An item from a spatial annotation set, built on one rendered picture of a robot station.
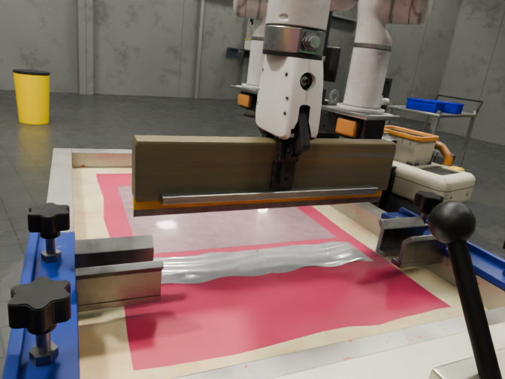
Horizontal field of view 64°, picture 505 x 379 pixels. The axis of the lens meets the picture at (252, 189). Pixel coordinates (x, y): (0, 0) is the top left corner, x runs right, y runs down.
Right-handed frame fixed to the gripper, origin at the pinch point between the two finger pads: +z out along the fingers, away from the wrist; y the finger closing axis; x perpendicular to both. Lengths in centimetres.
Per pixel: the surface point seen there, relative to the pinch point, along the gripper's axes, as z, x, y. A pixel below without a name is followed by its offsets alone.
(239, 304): 13.9, 7.7, -9.4
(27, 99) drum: 79, 80, 580
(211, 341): 13.8, 12.9, -14.9
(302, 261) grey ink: 13.6, -5.4, -2.0
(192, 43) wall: -18, -265, 1040
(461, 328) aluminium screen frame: 10.4, -12.1, -23.8
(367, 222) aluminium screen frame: 13.0, -25.1, 7.6
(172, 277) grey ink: 13.3, 14.3, -2.5
